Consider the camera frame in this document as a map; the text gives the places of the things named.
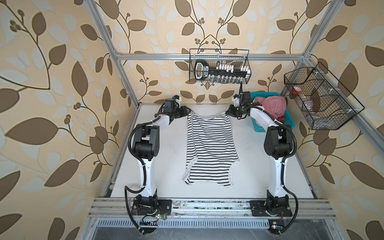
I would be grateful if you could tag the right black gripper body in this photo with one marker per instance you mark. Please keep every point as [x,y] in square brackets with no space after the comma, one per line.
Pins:
[235,111]

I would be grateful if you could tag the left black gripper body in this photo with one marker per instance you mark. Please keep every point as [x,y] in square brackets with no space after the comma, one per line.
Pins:
[179,112]

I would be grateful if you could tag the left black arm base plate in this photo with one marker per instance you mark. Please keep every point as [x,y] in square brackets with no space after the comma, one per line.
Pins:
[147,206]

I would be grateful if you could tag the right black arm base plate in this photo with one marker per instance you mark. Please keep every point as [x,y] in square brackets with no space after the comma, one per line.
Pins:
[262,209]

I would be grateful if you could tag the red capped plastic bottle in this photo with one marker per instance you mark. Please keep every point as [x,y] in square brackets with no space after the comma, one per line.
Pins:
[297,94]

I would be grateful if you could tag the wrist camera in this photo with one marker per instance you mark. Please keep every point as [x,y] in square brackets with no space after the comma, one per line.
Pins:
[173,103]
[242,97]

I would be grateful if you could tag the red white striped tank top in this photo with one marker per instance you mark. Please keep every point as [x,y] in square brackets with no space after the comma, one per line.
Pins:
[274,105]

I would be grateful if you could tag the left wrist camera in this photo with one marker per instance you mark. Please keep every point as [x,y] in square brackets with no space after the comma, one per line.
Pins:
[173,103]

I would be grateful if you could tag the right black wire basket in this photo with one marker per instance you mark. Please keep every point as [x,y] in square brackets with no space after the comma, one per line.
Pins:
[330,103]

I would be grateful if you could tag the black vial rack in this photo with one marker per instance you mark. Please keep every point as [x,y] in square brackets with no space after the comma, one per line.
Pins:
[229,74]

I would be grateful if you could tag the teal plastic basket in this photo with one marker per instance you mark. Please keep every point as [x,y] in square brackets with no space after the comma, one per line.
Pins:
[287,119]

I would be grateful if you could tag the back black wire basket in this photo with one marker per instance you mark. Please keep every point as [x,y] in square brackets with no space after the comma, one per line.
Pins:
[234,57]

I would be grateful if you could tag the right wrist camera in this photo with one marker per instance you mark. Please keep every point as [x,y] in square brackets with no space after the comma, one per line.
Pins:
[242,97]

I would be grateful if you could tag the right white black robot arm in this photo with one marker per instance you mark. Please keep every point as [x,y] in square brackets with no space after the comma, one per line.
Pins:
[280,144]

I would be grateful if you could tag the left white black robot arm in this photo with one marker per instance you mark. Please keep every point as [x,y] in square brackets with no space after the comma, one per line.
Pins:
[144,145]

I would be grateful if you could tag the black wire basket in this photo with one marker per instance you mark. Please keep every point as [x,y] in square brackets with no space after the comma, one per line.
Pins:
[330,103]
[234,57]

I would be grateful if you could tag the black white handled tool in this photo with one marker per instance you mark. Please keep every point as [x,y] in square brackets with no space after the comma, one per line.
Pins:
[201,70]

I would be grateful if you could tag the black white striped tank top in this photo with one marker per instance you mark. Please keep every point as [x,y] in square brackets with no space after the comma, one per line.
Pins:
[211,152]

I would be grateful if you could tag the aluminium front rail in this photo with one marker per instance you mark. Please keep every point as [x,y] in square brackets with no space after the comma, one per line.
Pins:
[309,209]

